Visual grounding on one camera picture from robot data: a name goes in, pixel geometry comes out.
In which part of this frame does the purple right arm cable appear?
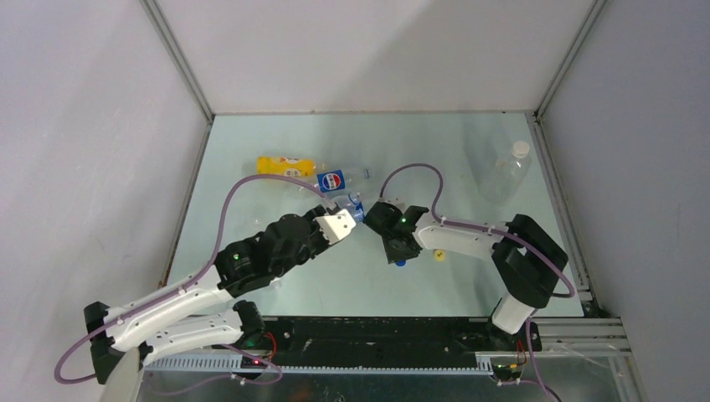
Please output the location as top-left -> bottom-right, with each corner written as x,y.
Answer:
378,162 -> 578,300

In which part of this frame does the aluminium corner post left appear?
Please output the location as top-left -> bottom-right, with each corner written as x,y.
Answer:
139,0 -> 215,124

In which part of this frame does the clear Pepsi label bottle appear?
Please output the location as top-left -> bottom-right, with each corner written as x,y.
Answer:
301,167 -> 373,193

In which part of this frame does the clear bottle without label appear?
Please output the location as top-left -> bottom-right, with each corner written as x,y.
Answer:
479,143 -> 532,205

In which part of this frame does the aluminium corner post right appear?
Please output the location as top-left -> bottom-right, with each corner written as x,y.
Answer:
535,0 -> 610,119

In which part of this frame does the yellow label bottle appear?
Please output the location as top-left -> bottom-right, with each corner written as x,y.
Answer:
256,156 -> 317,179

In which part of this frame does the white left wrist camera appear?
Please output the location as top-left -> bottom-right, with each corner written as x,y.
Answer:
315,209 -> 357,245

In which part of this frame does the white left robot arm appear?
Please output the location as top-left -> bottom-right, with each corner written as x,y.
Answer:
83,206 -> 357,384

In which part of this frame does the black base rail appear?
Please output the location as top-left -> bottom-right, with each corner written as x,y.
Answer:
234,317 -> 542,369

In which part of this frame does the clear bottle blue label front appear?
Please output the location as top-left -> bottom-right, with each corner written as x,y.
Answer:
337,193 -> 366,222

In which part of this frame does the aluminium corner post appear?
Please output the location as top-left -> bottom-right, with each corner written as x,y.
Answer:
139,0 -> 215,124
535,0 -> 610,119

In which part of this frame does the white cable duct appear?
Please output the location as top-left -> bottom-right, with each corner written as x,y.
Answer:
144,354 -> 495,376

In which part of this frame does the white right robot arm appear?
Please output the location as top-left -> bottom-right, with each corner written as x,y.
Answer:
363,202 -> 569,350

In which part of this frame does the white bottle cap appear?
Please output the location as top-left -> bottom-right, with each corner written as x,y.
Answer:
511,141 -> 531,159

